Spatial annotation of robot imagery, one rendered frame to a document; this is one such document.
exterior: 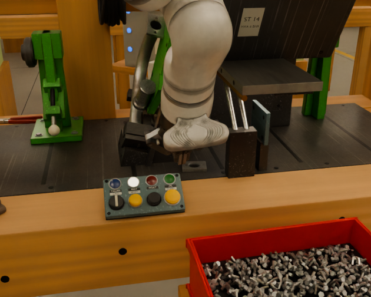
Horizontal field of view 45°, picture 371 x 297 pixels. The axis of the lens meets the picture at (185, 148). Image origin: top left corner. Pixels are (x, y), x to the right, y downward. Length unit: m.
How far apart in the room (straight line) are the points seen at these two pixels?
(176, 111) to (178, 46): 0.14
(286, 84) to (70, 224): 0.47
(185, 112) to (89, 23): 0.76
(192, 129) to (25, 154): 0.63
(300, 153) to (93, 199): 0.52
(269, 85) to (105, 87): 0.64
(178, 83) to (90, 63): 0.80
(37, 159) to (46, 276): 0.32
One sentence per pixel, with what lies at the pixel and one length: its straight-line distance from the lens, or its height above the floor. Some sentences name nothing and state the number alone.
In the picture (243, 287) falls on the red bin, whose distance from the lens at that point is 0.73.
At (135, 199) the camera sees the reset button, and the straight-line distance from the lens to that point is 0.84.
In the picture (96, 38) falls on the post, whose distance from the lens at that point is 1.33.
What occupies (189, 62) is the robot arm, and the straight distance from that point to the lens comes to 0.51.
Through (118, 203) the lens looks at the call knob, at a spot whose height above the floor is 0.93.
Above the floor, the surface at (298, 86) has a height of 1.12.
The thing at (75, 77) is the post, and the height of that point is 1.02.
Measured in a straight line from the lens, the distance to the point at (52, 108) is 1.17.
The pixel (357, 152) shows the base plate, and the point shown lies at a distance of 1.18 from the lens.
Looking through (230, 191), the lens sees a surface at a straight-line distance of 0.94.
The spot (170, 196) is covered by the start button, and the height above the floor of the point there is 0.94.
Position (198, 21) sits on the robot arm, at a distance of 0.48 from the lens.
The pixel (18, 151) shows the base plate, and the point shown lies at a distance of 1.19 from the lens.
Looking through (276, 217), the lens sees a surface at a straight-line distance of 0.92.
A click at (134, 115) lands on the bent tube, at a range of 1.06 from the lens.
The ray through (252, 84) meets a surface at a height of 1.13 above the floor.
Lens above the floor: 1.36
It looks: 24 degrees down
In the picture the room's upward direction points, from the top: straight up
